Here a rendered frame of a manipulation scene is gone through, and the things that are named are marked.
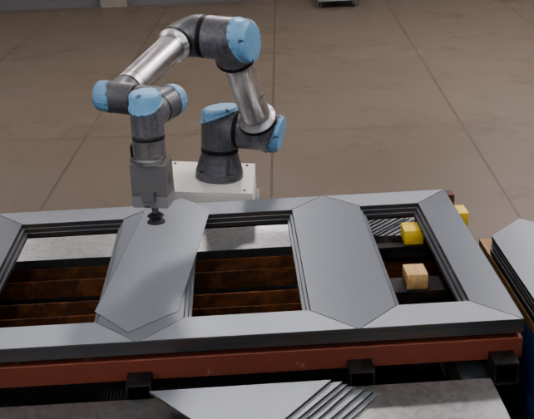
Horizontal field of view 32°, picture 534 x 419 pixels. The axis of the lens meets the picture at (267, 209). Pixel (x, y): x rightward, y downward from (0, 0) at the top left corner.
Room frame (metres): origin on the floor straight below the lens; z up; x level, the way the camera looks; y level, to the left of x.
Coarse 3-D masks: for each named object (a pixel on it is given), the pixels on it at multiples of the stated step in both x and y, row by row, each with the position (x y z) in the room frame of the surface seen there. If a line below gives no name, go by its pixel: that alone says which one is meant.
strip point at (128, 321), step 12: (96, 312) 1.77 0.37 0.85; (108, 312) 1.77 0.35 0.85; (120, 312) 1.77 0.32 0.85; (132, 312) 1.77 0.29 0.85; (144, 312) 1.77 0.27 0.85; (156, 312) 1.76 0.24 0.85; (168, 312) 1.76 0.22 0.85; (120, 324) 1.72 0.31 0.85; (132, 324) 1.71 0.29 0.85; (144, 324) 1.71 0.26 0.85
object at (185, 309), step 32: (32, 224) 2.28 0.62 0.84; (64, 224) 2.29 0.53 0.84; (96, 224) 2.29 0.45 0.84; (128, 224) 2.25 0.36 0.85; (224, 224) 2.28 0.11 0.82; (288, 224) 2.25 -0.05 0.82; (0, 288) 1.95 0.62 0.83; (192, 288) 1.91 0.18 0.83; (96, 320) 1.76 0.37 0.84; (160, 320) 1.73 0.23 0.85; (512, 320) 1.66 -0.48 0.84; (0, 352) 1.64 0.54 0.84; (32, 352) 1.64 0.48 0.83; (64, 352) 1.64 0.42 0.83; (96, 352) 1.64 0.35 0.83; (128, 352) 1.64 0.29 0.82; (160, 352) 1.64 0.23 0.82
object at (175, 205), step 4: (172, 204) 2.38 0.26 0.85; (176, 204) 2.38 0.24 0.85; (180, 204) 2.38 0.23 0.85; (184, 204) 2.38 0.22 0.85; (188, 204) 2.38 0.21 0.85; (192, 204) 2.37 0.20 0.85; (196, 204) 2.37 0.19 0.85; (168, 208) 2.35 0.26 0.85; (172, 208) 2.35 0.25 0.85; (176, 208) 2.35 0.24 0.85; (180, 208) 2.35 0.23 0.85; (184, 208) 2.35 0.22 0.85; (188, 208) 2.34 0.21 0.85; (192, 208) 2.34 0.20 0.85; (196, 208) 2.34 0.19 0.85; (200, 208) 2.34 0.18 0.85; (204, 208) 2.34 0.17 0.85
